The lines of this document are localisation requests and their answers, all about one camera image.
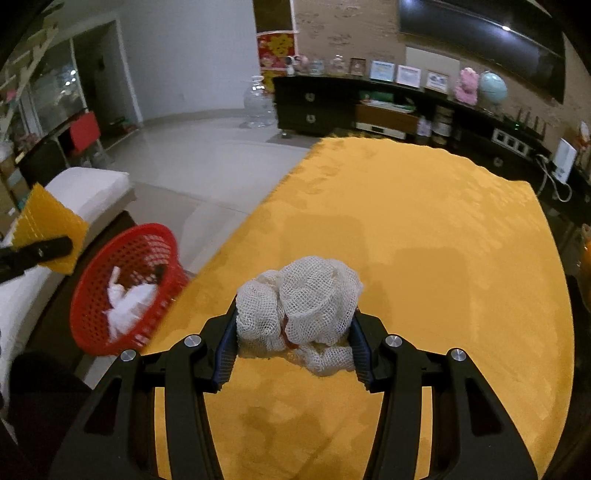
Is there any red chair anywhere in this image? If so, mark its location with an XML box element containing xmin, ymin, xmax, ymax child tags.
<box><xmin>69</xmin><ymin>113</ymin><xmax>105</xmax><ymax>167</ymax></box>

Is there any green flat item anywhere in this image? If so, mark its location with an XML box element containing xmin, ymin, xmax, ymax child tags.
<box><xmin>360</xmin><ymin>92</ymin><xmax>417</xmax><ymax>112</ymax></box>

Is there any white cushioned sofa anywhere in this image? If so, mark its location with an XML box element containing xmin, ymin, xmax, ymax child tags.
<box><xmin>0</xmin><ymin>167</ymin><xmax>137</xmax><ymax>398</ymax></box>

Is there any small white picture frame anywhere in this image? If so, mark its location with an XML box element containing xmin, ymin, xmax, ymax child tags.
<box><xmin>425</xmin><ymin>70</ymin><xmax>450</xmax><ymax>93</ymax></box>

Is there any white wall device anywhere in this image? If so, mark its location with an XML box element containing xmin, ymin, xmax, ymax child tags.
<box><xmin>551</xmin><ymin>137</ymin><xmax>578</xmax><ymax>184</ymax></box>

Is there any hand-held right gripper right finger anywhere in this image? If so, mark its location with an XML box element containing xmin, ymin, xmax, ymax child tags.
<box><xmin>348</xmin><ymin>311</ymin><xmax>539</xmax><ymax>480</ymax></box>

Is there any pink plush toy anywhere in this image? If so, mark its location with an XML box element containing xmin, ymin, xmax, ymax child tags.
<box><xmin>455</xmin><ymin>67</ymin><xmax>480</xmax><ymax>103</ymax></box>

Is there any white crumpled paper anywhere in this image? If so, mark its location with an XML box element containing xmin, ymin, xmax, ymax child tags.
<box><xmin>104</xmin><ymin>268</ymin><xmax>158</xmax><ymax>344</ymax></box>

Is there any white power cable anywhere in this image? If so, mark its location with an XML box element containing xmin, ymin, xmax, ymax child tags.
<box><xmin>536</xmin><ymin>154</ymin><xmax>574</xmax><ymax>203</ymax></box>

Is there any yellow tablecloth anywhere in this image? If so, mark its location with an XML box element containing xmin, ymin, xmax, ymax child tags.
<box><xmin>139</xmin><ymin>136</ymin><xmax>575</xmax><ymax>480</ymax></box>

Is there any black chair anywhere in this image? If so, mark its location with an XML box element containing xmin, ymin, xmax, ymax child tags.
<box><xmin>18</xmin><ymin>138</ymin><xmax>70</xmax><ymax>186</ymax></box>

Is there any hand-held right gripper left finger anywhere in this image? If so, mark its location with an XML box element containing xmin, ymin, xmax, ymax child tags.
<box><xmin>48</xmin><ymin>300</ymin><xmax>242</xmax><ymax>480</ymax></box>

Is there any red plastic mesh basket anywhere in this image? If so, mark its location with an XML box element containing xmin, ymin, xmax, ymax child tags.
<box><xmin>69</xmin><ymin>223</ymin><xmax>190</xmax><ymax>356</ymax></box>

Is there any white leaning board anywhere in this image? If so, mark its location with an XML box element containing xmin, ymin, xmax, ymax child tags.
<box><xmin>405</xmin><ymin>46</ymin><xmax>461</xmax><ymax>88</ymax></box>

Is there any large clear water bottle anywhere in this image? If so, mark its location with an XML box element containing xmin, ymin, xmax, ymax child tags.
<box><xmin>240</xmin><ymin>75</ymin><xmax>277</xmax><ymax>129</ymax></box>

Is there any wall television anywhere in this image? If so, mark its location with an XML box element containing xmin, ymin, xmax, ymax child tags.
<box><xmin>398</xmin><ymin>0</ymin><xmax>567</xmax><ymax>105</ymax></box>

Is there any red yellow wall poster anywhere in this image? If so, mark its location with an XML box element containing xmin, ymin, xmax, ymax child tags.
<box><xmin>256</xmin><ymin>31</ymin><xmax>299</xmax><ymax>96</ymax></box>

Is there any blue picture frame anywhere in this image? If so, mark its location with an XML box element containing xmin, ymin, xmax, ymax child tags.
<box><xmin>369</xmin><ymin>60</ymin><xmax>396</xmax><ymax>83</ymax></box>

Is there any black television cabinet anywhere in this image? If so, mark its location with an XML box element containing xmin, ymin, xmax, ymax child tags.
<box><xmin>272</xmin><ymin>75</ymin><xmax>591</xmax><ymax>222</ymax></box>

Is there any white mesh cloth ball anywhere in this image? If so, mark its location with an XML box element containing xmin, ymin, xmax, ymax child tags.
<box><xmin>235</xmin><ymin>255</ymin><xmax>365</xmax><ymax>377</ymax></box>

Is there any pale blue globe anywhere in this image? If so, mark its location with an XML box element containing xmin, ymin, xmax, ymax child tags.
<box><xmin>479</xmin><ymin>71</ymin><xmax>509</xmax><ymax>112</ymax></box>

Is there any stack of cardboard boxes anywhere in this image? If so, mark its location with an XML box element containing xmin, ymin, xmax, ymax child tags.
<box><xmin>0</xmin><ymin>152</ymin><xmax>31</xmax><ymax>232</ymax></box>

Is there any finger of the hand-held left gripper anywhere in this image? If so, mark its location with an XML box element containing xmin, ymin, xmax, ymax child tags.
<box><xmin>0</xmin><ymin>236</ymin><xmax>73</xmax><ymax>282</ymax></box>

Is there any black router with antennas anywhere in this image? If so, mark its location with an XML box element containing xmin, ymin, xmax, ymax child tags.
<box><xmin>508</xmin><ymin>108</ymin><xmax>548</xmax><ymax>140</ymax></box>

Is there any white power outlet strip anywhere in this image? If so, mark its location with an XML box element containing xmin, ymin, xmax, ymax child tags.
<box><xmin>492</xmin><ymin>129</ymin><xmax>530</xmax><ymax>156</ymax></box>

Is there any wooden ladder shelf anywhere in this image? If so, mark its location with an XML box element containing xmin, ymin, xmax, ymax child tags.
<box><xmin>0</xmin><ymin>0</ymin><xmax>65</xmax><ymax>139</ymax></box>

